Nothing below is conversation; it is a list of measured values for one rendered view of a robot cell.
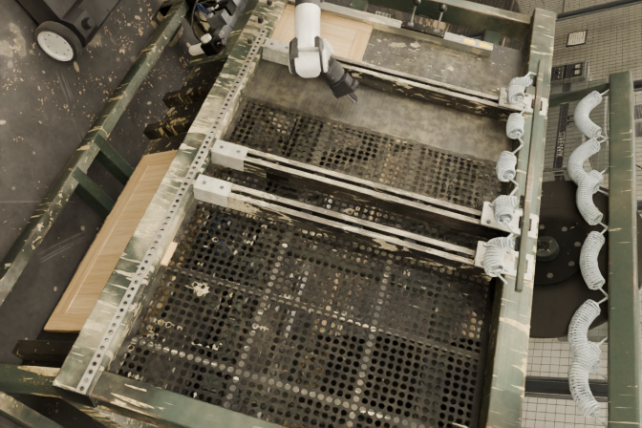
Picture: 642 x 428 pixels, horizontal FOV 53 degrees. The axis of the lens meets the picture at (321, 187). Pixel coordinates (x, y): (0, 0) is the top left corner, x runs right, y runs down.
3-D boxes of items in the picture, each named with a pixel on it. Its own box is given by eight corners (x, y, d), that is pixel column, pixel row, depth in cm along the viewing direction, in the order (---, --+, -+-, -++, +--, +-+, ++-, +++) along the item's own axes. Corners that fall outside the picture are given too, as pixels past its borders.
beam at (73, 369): (281, -26, 322) (282, -45, 313) (305, -20, 321) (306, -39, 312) (59, 396, 193) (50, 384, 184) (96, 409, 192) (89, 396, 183)
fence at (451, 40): (290, 0, 301) (290, -7, 298) (490, 50, 293) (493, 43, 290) (287, 7, 298) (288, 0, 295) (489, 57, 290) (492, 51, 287)
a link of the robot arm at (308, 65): (327, 70, 240) (322, 82, 223) (300, 71, 242) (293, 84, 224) (325, 41, 236) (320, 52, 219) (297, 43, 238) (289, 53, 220)
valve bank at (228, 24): (210, -26, 302) (251, -40, 290) (226, -1, 311) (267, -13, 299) (167, 41, 273) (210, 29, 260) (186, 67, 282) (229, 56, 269)
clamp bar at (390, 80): (267, 47, 281) (269, 2, 262) (538, 116, 270) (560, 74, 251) (261, 62, 275) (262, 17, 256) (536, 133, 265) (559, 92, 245)
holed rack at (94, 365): (261, 30, 280) (261, 29, 280) (267, 32, 280) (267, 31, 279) (75, 391, 183) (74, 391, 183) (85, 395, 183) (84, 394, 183)
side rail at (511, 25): (304, -20, 321) (306, -39, 312) (523, 33, 311) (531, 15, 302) (301, -12, 317) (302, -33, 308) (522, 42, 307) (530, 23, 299)
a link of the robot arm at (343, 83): (331, 102, 260) (313, 82, 254) (338, 87, 266) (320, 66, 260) (356, 93, 253) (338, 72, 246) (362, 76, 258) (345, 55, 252)
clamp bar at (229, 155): (219, 147, 246) (216, 103, 227) (526, 231, 235) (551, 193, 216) (209, 166, 240) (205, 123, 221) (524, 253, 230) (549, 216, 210)
